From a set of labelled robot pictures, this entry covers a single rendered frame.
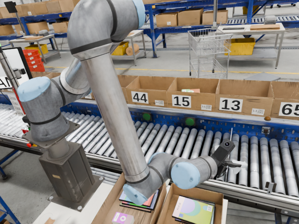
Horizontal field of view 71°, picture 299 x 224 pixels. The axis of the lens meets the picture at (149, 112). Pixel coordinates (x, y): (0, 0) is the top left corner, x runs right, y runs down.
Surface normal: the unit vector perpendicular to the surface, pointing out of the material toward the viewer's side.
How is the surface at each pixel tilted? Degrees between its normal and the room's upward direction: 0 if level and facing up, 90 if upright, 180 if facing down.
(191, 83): 90
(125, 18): 100
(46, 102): 91
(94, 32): 71
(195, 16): 90
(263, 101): 90
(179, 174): 64
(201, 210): 0
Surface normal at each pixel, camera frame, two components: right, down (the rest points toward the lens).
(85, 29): 0.11, 0.09
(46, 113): 0.62, 0.36
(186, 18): -0.43, 0.49
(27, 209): -0.11, -0.85
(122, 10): 0.70, 0.11
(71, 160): 0.92, 0.11
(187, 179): -0.68, 0.04
